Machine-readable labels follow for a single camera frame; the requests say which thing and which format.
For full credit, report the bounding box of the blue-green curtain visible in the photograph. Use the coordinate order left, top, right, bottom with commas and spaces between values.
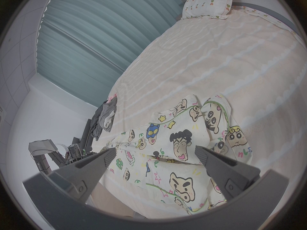
43, 0, 190, 72
35, 21, 126, 111

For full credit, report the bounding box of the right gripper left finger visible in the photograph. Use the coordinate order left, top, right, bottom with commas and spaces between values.
56, 148, 117, 204

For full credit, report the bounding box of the white printed pillow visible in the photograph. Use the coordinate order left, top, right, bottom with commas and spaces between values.
181, 0, 235, 20

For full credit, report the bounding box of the grey knit garment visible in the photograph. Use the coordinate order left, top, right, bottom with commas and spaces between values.
99, 97, 118, 132

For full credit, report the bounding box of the dark grey garment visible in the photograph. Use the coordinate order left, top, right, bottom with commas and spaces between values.
91, 124, 103, 141

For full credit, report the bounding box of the white printed pyjama top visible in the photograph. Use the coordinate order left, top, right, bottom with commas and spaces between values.
98, 94, 254, 215

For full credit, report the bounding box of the dark grey chest of drawers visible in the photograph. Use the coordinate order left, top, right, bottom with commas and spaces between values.
71, 119, 94, 154

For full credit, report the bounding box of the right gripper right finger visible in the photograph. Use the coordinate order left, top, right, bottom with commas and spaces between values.
194, 145, 260, 203

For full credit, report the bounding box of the bed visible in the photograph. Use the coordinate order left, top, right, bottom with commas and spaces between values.
91, 0, 307, 220

